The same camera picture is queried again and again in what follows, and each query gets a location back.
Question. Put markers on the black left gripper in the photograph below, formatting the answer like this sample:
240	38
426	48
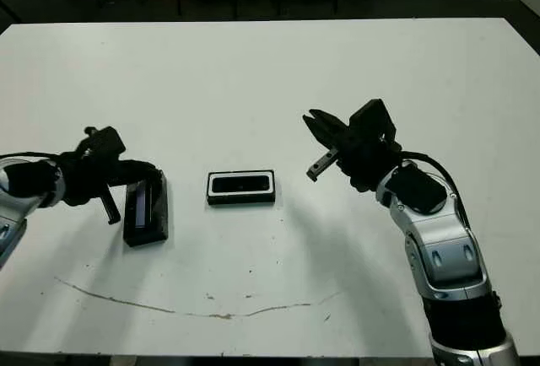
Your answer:
84	176

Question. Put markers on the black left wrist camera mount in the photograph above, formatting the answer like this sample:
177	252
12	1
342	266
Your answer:
107	140

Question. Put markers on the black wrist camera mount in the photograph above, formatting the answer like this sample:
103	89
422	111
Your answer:
107	140
371	119

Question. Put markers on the black box lid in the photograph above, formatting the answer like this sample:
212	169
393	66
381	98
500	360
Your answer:
156	214

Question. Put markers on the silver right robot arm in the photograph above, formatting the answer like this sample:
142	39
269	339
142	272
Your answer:
447	252

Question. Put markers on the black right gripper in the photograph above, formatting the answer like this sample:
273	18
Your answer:
367	163

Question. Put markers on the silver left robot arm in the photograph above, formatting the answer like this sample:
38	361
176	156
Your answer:
29	180

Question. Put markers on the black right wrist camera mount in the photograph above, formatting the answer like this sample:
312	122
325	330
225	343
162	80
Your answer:
371	119

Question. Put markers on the black box white insert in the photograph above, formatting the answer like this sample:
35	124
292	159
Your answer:
240	200

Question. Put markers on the black slim camera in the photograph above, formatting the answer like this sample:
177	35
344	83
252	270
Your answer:
240	184

